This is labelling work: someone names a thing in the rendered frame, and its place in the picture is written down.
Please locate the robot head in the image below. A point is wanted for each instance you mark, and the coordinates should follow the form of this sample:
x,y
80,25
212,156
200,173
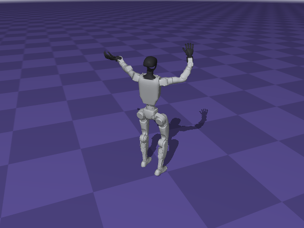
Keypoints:
x,y
150,62

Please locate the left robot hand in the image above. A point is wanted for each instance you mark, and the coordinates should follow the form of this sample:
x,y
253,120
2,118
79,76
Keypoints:
x,y
111,57

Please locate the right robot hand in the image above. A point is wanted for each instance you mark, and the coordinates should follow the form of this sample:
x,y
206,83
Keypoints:
x,y
188,51

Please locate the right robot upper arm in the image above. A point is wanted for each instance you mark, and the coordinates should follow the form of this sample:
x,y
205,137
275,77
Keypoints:
x,y
165,81

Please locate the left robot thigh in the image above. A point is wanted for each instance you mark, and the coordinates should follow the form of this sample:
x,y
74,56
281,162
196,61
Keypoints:
x,y
144,122

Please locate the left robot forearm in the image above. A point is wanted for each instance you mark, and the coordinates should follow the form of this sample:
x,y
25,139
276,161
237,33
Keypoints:
x,y
122,64

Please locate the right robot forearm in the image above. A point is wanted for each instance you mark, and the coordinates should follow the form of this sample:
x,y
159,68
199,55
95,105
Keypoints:
x,y
187,70

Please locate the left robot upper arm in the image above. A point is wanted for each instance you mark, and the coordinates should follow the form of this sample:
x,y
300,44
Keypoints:
x,y
135,76

